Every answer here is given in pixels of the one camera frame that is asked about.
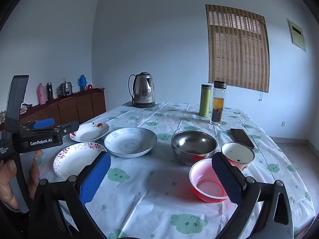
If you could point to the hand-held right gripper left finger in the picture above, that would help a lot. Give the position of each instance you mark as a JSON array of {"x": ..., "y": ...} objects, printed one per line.
[{"x": 96, "y": 176}]

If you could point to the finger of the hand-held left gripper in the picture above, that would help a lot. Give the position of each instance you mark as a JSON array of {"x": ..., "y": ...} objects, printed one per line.
[
  {"x": 67, "y": 129},
  {"x": 43, "y": 123}
]

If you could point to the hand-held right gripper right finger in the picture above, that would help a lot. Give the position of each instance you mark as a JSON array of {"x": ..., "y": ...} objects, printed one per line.
[{"x": 226, "y": 181}]

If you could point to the red plastic bowl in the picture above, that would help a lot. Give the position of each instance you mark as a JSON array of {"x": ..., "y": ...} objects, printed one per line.
[{"x": 205, "y": 185}]

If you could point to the white plate with red flowers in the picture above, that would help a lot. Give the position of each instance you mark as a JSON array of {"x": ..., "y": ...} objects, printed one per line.
[{"x": 89, "y": 134}]

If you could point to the white plate with pink flowers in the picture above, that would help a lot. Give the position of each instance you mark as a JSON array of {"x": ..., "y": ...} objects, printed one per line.
[{"x": 72, "y": 161}]

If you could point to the white enamel bowl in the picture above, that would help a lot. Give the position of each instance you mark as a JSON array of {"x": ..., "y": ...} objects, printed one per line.
[{"x": 236, "y": 153}]

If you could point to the white plate with blue pattern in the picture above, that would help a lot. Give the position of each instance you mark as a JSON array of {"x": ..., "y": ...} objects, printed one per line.
[{"x": 129, "y": 143}]

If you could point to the stainless steel bowl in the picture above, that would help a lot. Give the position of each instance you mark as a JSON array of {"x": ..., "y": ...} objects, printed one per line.
[{"x": 193, "y": 144}]

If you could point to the person's left hand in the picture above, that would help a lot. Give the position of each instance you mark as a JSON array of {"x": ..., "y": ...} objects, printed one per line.
[{"x": 7, "y": 181}]

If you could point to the brown wooden sideboard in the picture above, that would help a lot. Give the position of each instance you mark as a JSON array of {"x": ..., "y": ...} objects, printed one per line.
[{"x": 74, "y": 107}]

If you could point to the pink thermos flask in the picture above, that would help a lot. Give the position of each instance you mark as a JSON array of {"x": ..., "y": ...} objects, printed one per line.
[{"x": 41, "y": 94}]

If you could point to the black thermos flask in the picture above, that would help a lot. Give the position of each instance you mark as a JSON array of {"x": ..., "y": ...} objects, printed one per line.
[{"x": 49, "y": 92}]

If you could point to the steel pressure cooker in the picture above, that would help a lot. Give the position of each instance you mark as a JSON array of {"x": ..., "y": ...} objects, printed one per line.
[{"x": 66, "y": 89}]

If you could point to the black smartphone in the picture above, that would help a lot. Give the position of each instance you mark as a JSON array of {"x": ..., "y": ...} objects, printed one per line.
[{"x": 241, "y": 137}]

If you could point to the blue thermos jug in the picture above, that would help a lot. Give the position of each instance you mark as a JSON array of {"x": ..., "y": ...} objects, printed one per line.
[{"x": 82, "y": 83}]

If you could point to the white tablecloth with green clouds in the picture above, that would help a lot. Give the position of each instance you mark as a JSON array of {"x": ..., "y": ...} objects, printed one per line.
[{"x": 154, "y": 179}]

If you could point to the glass tea bottle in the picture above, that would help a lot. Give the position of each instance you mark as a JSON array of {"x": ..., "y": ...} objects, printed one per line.
[{"x": 218, "y": 107}]

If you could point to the black kettle base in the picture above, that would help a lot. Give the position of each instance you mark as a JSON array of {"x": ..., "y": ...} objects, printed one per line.
[{"x": 143, "y": 105}]

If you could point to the green thermos bottle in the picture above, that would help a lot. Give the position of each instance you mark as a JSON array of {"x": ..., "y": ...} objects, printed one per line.
[{"x": 204, "y": 102}]

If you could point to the stainless steel electric kettle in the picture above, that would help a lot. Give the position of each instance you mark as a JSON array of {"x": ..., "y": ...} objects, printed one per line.
[{"x": 144, "y": 89}]

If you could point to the bamboo window blind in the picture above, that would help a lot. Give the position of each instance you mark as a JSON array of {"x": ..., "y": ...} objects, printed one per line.
[{"x": 236, "y": 47}]

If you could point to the white wall panel box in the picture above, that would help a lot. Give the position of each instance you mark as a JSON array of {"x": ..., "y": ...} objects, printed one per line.
[{"x": 296, "y": 34}]

